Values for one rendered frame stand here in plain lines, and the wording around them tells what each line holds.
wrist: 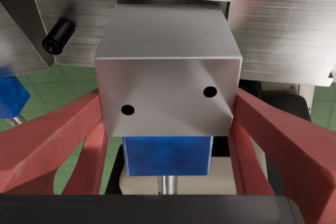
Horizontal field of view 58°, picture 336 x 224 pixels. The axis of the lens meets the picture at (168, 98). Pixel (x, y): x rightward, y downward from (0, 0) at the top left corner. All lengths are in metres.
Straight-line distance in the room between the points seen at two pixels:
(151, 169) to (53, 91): 1.49
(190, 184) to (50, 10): 0.34
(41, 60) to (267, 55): 0.16
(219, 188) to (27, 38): 0.32
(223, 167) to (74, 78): 1.14
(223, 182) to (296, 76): 0.30
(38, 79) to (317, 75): 1.51
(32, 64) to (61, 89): 1.35
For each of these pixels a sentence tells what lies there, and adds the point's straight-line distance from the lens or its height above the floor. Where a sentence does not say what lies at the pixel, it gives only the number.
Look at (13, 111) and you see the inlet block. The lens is 0.28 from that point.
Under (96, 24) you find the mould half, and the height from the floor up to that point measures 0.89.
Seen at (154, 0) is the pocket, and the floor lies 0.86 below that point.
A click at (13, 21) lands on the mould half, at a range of 0.23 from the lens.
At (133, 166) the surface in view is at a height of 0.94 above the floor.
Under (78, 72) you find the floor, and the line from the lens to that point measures 1.48.
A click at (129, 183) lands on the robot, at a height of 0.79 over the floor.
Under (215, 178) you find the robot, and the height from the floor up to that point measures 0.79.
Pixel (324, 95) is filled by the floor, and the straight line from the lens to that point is 1.46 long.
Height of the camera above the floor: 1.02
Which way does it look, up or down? 45 degrees down
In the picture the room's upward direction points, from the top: 168 degrees counter-clockwise
